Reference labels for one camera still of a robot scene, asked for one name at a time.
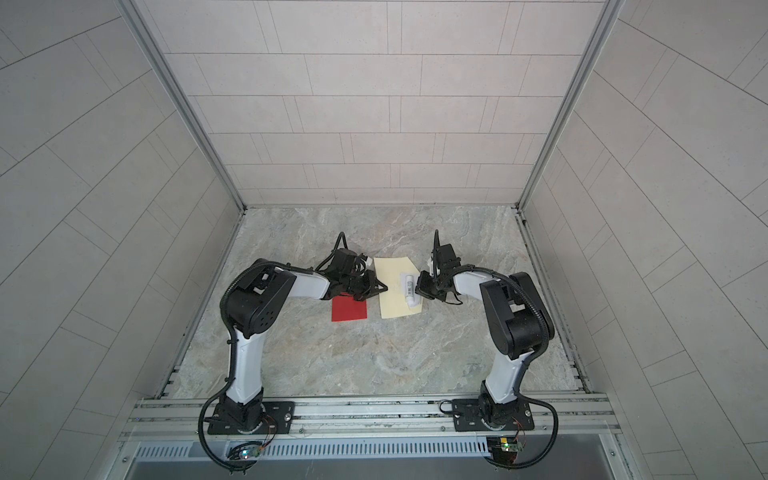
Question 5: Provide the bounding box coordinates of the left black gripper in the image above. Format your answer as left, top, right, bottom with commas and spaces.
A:
339, 271, 390, 301

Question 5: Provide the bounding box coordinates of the cream yellow envelope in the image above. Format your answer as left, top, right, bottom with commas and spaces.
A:
374, 257, 422, 319

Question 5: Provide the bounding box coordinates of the left small circuit board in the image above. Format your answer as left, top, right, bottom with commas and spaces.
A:
227, 441, 269, 461

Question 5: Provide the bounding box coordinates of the aluminium rail frame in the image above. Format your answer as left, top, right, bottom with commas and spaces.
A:
119, 392, 622, 445

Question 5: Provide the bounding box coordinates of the small circuit board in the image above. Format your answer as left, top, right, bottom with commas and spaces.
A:
227, 441, 269, 461
486, 436, 525, 465

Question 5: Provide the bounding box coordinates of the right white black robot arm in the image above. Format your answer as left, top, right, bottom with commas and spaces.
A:
415, 239, 555, 430

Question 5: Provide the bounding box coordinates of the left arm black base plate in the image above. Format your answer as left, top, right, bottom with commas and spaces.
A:
204, 398, 295, 435

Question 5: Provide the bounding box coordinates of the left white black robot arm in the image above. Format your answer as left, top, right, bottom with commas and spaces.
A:
215, 248, 388, 433

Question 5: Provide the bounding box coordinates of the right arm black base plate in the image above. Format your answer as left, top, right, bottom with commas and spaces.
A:
449, 396, 535, 432

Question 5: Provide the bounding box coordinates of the right small circuit board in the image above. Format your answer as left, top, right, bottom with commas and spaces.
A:
486, 436, 525, 465

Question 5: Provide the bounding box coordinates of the white glue stick tube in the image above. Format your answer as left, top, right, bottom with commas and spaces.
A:
400, 273, 420, 309

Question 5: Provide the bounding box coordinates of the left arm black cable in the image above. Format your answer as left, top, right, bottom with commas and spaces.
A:
197, 383, 268, 475

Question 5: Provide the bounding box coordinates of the red envelope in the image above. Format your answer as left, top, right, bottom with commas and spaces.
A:
331, 296, 368, 322

